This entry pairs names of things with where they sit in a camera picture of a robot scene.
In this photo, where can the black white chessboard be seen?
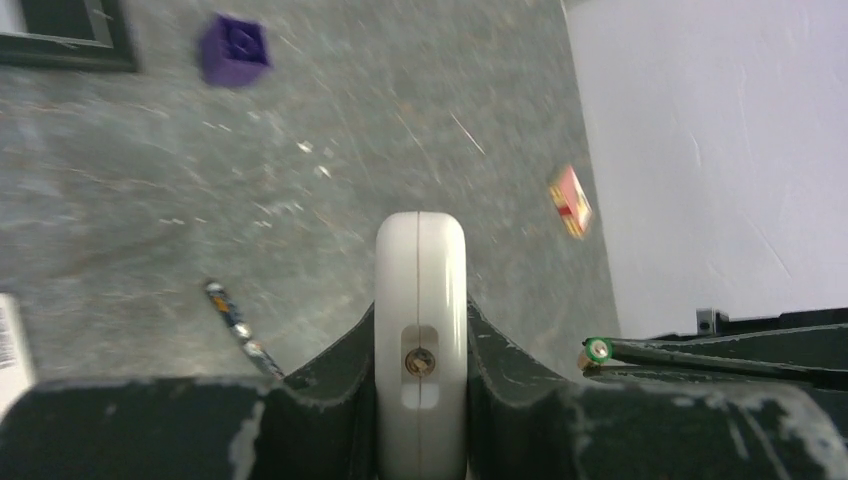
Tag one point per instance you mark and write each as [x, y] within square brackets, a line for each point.
[85, 35]

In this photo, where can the long white remote control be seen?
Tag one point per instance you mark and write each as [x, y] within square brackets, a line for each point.
[17, 370]

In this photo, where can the red white remote control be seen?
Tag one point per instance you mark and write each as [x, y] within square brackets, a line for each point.
[420, 347]

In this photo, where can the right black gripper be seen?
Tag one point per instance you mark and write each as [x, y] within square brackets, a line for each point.
[803, 346]

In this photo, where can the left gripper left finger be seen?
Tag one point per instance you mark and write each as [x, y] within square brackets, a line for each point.
[317, 423]

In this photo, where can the green orange battery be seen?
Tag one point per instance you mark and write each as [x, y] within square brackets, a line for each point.
[595, 352]

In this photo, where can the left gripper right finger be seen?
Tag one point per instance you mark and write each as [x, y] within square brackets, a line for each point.
[630, 422]

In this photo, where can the purple cube block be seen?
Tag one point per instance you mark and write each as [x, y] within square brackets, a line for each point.
[233, 53]

